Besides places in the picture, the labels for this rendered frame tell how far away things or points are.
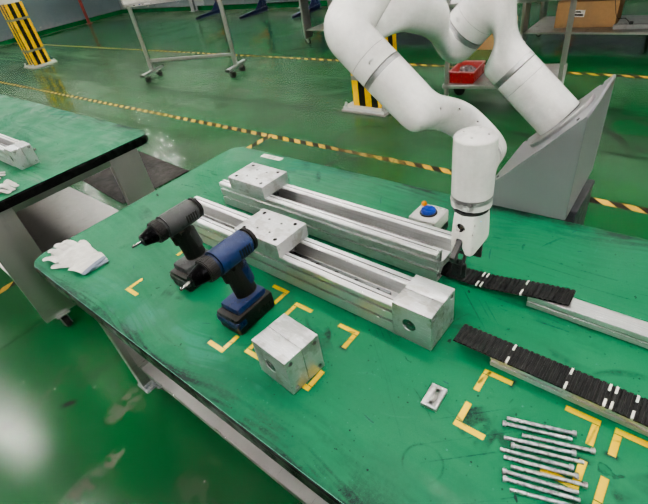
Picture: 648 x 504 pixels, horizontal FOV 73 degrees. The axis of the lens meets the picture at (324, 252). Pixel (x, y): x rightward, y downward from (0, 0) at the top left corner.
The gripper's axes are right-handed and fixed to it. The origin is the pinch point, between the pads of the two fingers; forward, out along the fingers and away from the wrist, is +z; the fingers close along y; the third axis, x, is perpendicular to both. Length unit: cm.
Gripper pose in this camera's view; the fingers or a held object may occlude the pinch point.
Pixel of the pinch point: (467, 261)
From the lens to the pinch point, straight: 107.5
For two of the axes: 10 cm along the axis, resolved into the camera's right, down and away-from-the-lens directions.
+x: -7.6, -3.0, 5.7
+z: 1.4, 7.9, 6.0
